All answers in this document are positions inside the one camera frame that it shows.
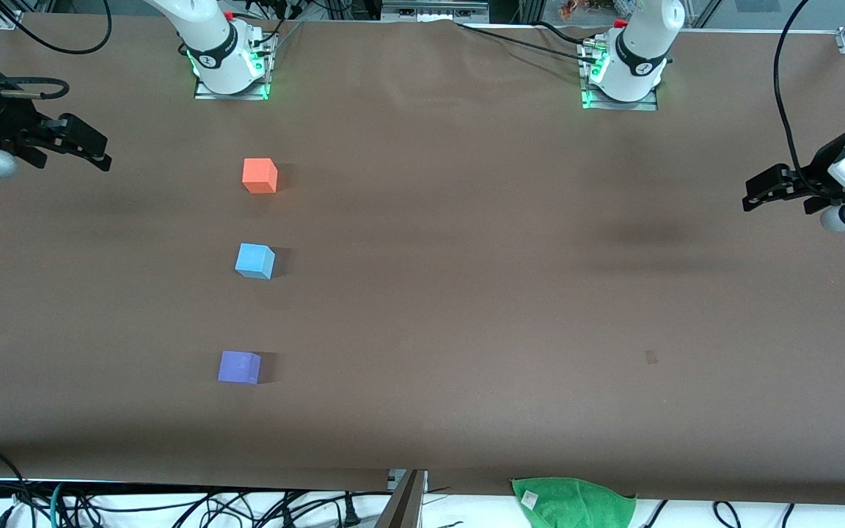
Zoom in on blue foam block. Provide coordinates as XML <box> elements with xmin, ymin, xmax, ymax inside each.
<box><xmin>234</xmin><ymin>243</ymin><xmax>277</xmax><ymax>281</ymax></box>

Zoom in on orange foam block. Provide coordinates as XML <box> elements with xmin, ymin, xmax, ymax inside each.
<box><xmin>242</xmin><ymin>158</ymin><xmax>279</xmax><ymax>194</ymax></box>

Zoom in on purple foam block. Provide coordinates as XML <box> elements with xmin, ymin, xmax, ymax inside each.
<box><xmin>217</xmin><ymin>350</ymin><xmax>262</xmax><ymax>385</ymax></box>

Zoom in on small colourful objects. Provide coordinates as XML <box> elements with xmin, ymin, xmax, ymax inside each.
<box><xmin>558</xmin><ymin>0</ymin><xmax>614</xmax><ymax>19</ymax></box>

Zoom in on green cloth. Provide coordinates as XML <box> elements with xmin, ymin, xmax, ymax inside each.
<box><xmin>511</xmin><ymin>477</ymin><xmax>637</xmax><ymax>528</ymax></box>

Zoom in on grey metal device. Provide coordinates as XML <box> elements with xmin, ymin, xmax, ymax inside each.
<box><xmin>382</xmin><ymin>0</ymin><xmax>489</xmax><ymax>23</ymax></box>

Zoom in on grey metal bar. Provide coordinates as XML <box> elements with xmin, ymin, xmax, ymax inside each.
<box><xmin>375</xmin><ymin>469</ymin><xmax>429</xmax><ymax>528</ymax></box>

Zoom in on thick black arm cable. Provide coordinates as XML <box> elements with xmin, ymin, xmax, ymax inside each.
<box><xmin>0</xmin><ymin>73</ymin><xmax>70</xmax><ymax>100</ymax></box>

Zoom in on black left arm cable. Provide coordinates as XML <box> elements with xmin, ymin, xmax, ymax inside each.
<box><xmin>773</xmin><ymin>0</ymin><xmax>834</xmax><ymax>199</ymax></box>

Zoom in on thin black hanging cable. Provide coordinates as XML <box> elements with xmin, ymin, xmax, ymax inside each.
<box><xmin>0</xmin><ymin>0</ymin><xmax>113</xmax><ymax>54</ymax></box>

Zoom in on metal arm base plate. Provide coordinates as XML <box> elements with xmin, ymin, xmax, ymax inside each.
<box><xmin>578</xmin><ymin>40</ymin><xmax>659</xmax><ymax>112</ymax></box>
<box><xmin>194</xmin><ymin>33</ymin><xmax>277</xmax><ymax>101</ymax></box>

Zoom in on grey cable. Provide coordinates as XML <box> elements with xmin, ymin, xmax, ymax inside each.
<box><xmin>267</xmin><ymin>21</ymin><xmax>306</xmax><ymax>56</ymax></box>

